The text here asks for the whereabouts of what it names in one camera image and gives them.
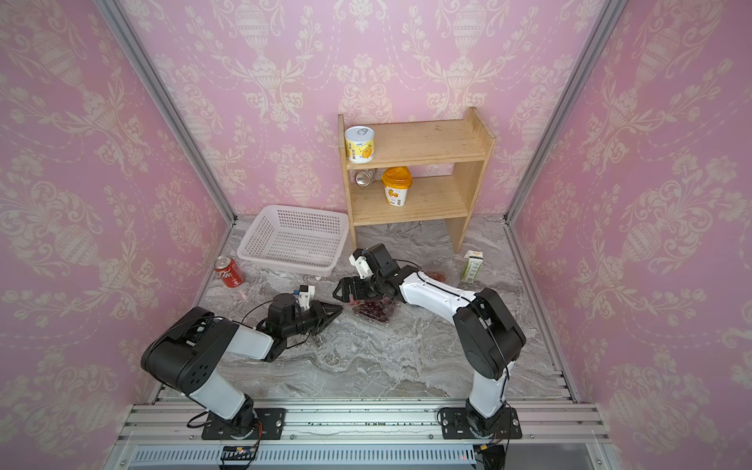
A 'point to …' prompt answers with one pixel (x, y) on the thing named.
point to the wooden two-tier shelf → (415, 173)
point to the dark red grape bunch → (379, 308)
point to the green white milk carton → (474, 260)
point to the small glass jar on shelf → (364, 178)
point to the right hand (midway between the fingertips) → (346, 293)
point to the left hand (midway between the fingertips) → (344, 311)
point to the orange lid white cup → (397, 180)
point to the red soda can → (228, 271)
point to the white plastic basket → (298, 240)
